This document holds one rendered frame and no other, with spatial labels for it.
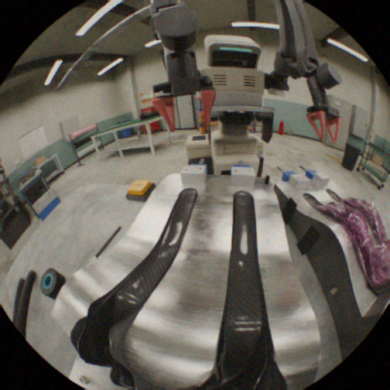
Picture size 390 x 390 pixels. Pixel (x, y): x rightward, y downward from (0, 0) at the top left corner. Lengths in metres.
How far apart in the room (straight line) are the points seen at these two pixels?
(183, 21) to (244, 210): 0.31
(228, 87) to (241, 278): 0.62
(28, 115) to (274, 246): 6.85
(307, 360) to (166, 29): 0.35
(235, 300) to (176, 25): 0.32
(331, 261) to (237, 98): 0.59
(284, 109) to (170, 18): 5.59
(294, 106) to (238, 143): 5.25
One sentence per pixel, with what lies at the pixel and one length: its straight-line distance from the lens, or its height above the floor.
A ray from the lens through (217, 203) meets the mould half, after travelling 0.26.
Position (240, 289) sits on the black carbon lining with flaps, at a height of 0.90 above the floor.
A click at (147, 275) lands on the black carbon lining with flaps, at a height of 0.90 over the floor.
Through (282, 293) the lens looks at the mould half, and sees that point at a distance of 0.17.
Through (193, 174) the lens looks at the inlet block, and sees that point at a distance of 0.30.
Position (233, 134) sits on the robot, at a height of 0.90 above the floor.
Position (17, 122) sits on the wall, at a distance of 6.70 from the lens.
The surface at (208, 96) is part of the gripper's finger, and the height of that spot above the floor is 1.07.
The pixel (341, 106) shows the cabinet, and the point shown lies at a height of 1.66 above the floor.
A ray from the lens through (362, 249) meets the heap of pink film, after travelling 0.31.
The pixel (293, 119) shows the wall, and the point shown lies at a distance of 5.85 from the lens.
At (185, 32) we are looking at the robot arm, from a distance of 0.22.
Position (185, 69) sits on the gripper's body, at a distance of 0.27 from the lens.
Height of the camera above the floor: 1.05
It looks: 37 degrees down
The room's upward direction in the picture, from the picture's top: 7 degrees counter-clockwise
